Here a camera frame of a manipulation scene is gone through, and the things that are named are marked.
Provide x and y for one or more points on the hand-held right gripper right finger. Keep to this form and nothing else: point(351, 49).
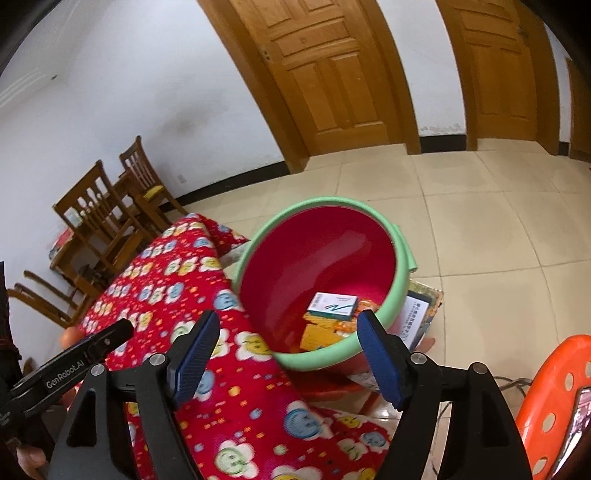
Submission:
point(381, 360)

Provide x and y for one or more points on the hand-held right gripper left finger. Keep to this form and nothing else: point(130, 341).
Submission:
point(194, 355)

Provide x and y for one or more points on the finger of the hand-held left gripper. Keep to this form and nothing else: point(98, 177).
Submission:
point(113, 334)

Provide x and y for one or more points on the large yellow foam sponge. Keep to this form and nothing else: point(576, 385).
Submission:
point(318, 337)

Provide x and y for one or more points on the white and blue box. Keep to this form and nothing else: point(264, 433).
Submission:
point(334, 304)

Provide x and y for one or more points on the green and red plastic basin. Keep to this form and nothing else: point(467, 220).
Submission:
point(314, 258)

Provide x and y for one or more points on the person's left hand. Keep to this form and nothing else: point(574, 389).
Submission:
point(33, 461)

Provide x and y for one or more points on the orange fruit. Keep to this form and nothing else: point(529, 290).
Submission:
point(69, 334)

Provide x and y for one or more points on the printed box under basin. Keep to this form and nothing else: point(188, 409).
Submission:
point(422, 314)

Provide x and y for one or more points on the low wooden chair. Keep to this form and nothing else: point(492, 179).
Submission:
point(41, 304)
point(55, 286)

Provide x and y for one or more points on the wooden dining table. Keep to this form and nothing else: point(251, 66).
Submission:
point(69, 265)

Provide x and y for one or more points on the red smiley flower blanket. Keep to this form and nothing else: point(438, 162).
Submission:
point(258, 406)

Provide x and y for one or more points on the red book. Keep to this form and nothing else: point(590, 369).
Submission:
point(60, 240)

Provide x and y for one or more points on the yellow seat cushion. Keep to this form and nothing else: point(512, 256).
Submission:
point(154, 192)

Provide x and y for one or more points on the orange plastic stool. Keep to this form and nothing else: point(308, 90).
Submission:
point(554, 369)

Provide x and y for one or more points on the wooden chair with yellow cushion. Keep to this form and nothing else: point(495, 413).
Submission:
point(138, 161)

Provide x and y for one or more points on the smartphone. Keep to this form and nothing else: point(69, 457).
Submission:
point(579, 424)

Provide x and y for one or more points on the wooden panel door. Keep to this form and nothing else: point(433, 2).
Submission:
point(498, 78)
point(323, 83)

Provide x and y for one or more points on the wooden door frame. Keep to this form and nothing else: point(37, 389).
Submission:
point(581, 115)

